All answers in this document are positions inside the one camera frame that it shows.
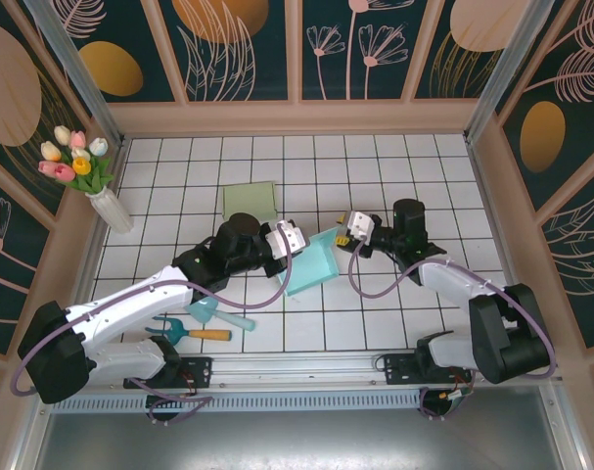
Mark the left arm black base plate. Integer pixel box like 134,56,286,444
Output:
124,355,214,391

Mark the small coloured wire bundle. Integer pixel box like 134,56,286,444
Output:
437,376,475,407

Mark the green paper box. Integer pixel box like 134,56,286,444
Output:
221,180,278,221

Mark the long aluminium mounting rail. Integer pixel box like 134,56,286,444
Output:
29,346,565,393

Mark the white ribbed vase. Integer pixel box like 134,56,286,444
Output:
84,188,135,235

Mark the aluminium frame post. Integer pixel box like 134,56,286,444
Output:
464,0,567,144
22,0,127,144

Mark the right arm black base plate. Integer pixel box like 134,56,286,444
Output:
382,351,474,388

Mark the light blue paper box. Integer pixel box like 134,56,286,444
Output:
275,228,341,299

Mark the grey slotted cable duct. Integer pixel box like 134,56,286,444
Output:
49,393,424,413

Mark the aluminium side rail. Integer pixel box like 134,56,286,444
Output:
465,139,537,347
56,139,129,354

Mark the light blue plastic trowel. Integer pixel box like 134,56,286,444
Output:
186,298,257,333

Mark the pastel tulip bouquet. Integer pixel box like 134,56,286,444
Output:
38,124,115,196

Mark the teal fork with wooden handle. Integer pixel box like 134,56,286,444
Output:
144,315,233,344

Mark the grey metal sheet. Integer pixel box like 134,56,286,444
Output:
12,386,586,470

